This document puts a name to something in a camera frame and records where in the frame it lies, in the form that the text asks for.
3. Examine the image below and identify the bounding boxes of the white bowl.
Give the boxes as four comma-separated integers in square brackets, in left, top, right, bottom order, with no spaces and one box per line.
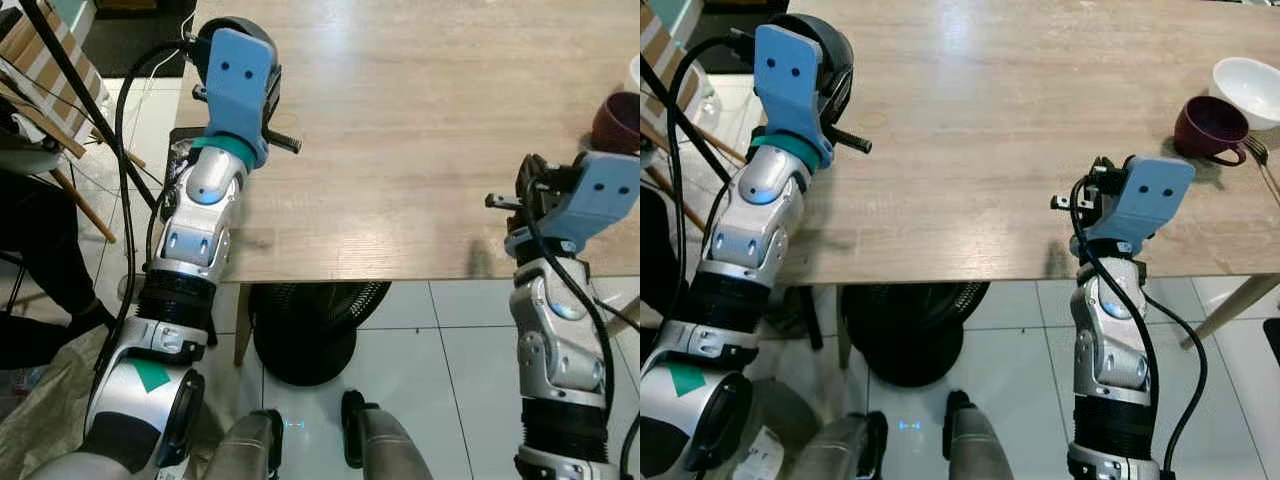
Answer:
[1210,57,1280,131]

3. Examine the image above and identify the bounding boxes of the wooden table leg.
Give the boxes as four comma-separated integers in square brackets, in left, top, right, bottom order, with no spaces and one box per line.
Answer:
[1180,275,1280,349]
[233,283,253,366]
[597,297,641,333]
[800,285,823,351]

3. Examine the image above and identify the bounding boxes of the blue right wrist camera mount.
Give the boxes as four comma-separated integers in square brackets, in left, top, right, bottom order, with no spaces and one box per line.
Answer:
[505,150,641,256]
[1085,155,1196,256]

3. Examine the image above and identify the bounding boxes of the robot right leg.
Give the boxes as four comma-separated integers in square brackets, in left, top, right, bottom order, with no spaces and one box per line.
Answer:
[340,390,433,480]
[943,390,1016,480]

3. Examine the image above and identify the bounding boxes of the robot left leg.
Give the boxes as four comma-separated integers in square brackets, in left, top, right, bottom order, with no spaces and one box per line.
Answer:
[205,408,284,480]
[790,410,889,480]

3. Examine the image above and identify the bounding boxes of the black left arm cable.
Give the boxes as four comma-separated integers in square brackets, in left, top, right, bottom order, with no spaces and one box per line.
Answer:
[665,33,761,301]
[92,38,206,376]

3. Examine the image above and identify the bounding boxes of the brown plastic sheet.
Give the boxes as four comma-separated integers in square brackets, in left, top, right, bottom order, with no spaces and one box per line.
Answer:
[0,335,111,480]

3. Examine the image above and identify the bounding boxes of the black floor fan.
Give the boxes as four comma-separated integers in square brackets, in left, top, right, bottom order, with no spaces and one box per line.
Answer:
[840,282,991,389]
[248,280,393,388]

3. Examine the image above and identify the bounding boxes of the robot leg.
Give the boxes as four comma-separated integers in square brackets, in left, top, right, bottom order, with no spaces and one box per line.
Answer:
[943,390,1016,480]
[340,390,433,480]
[205,408,284,480]
[790,410,889,480]

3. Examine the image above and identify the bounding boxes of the metal fork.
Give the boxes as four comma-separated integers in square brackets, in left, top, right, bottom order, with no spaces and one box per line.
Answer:
[1243,135,1280,206]

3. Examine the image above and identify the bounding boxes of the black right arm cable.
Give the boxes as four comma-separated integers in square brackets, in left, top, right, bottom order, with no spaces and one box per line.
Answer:
[1068,175,1209,476]
[520,195,641,480]

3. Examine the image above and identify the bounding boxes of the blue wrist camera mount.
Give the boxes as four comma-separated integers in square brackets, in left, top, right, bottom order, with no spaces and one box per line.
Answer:
[505,150,641,256]
[205,28,276,169]
[1085,155,1196,256]
[752,24,836,169]

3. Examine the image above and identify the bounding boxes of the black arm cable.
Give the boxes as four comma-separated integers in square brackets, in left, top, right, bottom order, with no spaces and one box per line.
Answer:
[92,38,206,376]
[1068,175,1209,476]
[520,195,641,480]
[665,33,761,301]

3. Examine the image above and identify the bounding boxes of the striped wooden folding chair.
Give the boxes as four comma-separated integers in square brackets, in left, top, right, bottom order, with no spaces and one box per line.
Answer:
[640,0,746,201]
[0,0,151,246]

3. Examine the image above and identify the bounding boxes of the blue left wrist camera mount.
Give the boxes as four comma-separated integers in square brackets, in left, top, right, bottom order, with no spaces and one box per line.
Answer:
[752,24,836,169]
[205,28,276,169]

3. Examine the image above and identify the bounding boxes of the person in black clothes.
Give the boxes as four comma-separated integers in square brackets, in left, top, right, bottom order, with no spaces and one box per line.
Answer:
[0,130,116,371]

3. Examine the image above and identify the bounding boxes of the black slanted pole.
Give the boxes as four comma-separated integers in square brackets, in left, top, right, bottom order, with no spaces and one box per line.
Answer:
[20,0,161,211]
[640,55,746,169]

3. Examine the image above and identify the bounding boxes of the dark cup with handle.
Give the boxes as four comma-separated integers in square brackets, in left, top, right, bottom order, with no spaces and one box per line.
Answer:
[1173,95,1251,168]
[590,92,641,156]

